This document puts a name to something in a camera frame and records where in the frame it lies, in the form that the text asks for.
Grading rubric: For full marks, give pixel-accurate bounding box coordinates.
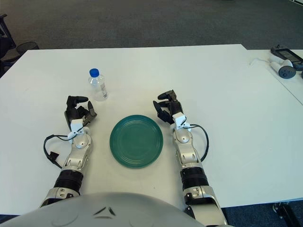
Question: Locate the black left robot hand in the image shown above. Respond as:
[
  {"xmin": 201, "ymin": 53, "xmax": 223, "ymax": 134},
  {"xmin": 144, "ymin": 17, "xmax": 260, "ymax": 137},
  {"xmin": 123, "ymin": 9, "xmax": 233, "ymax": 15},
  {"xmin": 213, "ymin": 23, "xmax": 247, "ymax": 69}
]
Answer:
[{"xmin": 64, "ymin": 95, "xmax": 98, "ymax": 130}]

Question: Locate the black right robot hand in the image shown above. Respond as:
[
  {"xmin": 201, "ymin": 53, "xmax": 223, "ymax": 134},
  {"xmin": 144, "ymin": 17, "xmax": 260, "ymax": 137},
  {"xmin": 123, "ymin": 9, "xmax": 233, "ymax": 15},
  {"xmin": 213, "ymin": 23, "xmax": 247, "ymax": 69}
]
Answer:
[{"xmin": 152, "ymin": 89, "xmax": 185, "ymax": 125}]

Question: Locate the clear bottle with blue cap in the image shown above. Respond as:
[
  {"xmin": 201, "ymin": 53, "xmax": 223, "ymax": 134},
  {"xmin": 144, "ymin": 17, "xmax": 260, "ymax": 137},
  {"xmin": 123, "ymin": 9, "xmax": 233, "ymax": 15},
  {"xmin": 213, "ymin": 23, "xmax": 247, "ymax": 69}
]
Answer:
[{"xmin": 89, "ymin": 68, "xmax": 109, "ymax": 102}]

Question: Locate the green ribbed plate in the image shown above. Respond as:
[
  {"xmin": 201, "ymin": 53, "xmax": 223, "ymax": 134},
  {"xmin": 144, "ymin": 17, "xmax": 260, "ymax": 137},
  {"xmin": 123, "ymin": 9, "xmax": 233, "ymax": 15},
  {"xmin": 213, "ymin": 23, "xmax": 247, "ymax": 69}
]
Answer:
[{"xmin": 109, "ymin": 114, "xmax": 164, "ymax": 169}]

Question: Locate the black office chair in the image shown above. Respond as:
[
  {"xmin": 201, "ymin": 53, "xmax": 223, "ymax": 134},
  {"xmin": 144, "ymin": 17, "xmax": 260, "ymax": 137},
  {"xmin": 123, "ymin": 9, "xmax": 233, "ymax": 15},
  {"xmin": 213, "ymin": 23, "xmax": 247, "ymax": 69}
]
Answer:
[{"xmin": 0, "ymin": 14, "xmax": 17, "ymax": 79}]

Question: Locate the silver robot torso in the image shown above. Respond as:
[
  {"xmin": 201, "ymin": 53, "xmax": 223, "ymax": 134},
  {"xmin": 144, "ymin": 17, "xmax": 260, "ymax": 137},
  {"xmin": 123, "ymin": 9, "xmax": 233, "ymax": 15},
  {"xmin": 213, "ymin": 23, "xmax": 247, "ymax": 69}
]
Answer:
[{"xmin": 16, "ymin": 192, "xmax": 202, "ymax": 227}]

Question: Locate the white grey handheld controller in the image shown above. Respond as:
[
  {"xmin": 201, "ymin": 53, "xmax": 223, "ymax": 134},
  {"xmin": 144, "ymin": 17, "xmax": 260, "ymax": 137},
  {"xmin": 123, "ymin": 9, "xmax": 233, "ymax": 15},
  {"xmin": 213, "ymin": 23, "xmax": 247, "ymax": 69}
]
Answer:
[{"xmin": 269, "ymin": 59, "xmax": 296, "ymax": 79}]

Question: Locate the black handheld device with screen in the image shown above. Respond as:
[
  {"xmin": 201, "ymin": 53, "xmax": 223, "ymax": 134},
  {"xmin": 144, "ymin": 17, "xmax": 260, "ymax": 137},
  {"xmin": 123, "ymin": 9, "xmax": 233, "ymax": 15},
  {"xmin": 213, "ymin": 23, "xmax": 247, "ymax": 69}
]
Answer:
[{"xmin": 270, "ymin": 44, "xmax": 303, "ymax": 70}]

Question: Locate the dark table leg with caster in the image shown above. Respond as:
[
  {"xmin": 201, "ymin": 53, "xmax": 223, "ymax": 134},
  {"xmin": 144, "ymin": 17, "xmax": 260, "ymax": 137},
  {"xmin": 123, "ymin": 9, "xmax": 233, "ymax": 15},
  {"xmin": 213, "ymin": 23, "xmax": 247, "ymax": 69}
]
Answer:
[{"xmin": 272, "ymin": 202, "xmax": 303, "ymax": 227}]

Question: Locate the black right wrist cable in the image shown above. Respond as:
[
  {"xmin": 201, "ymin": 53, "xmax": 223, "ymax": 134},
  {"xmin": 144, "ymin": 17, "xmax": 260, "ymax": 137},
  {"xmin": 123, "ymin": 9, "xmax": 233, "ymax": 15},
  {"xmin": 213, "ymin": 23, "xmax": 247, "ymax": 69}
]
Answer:
[{"xmin": 187, "ymin": 124, "xmax": 210, "ymax": 163}]

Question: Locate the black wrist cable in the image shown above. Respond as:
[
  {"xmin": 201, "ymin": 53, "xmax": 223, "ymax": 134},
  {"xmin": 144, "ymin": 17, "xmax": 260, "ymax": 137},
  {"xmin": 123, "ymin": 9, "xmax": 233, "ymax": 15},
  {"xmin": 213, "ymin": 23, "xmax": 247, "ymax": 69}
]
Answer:
[
  {"xmin": 187, "ymin": 124, "xmax": 210, "ymax": 163},
  {"xmin": 43, "ymin": 134, "xmax": 72, "ymax": 169}
]

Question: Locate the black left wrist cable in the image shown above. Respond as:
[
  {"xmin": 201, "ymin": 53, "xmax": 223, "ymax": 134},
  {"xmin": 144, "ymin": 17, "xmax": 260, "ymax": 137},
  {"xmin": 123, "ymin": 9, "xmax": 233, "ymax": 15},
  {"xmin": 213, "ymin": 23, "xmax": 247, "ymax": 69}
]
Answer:
[{"xmin": 43, "ymin": 134, "xmax": 72, "ymax": 169}]

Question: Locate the black wire mesh wastebasket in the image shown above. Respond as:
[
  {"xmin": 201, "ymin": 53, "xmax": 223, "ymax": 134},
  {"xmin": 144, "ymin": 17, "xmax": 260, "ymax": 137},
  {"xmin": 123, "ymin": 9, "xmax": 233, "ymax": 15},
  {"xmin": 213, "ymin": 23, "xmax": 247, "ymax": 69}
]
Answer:
[{"xmin": 16, "ymin": 41, "xmax": 40, "ymax": 54}]

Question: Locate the thin white cable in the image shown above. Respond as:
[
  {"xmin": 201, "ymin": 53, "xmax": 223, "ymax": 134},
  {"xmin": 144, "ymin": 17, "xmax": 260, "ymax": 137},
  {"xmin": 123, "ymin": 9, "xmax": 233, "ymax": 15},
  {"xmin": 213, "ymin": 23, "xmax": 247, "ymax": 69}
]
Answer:
[{"xmin": 250, "ymin": 58, "xmax": 272, "ymax": 67}]

